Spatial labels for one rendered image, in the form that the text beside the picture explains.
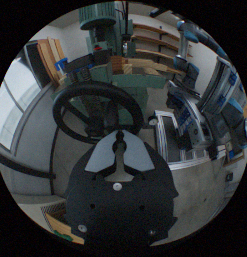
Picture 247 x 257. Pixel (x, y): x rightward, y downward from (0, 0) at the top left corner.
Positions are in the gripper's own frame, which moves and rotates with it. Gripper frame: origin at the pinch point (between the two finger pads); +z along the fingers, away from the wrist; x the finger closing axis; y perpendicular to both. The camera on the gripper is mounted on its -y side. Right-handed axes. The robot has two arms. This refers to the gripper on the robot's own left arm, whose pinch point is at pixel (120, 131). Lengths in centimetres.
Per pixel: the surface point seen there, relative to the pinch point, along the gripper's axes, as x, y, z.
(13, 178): -127, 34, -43
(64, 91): -10.2, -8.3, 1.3
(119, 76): 0.1, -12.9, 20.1
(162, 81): 18.4, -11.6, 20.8
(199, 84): 306, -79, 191
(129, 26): 9, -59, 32
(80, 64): -9.9, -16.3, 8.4
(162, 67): 25.6, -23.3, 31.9
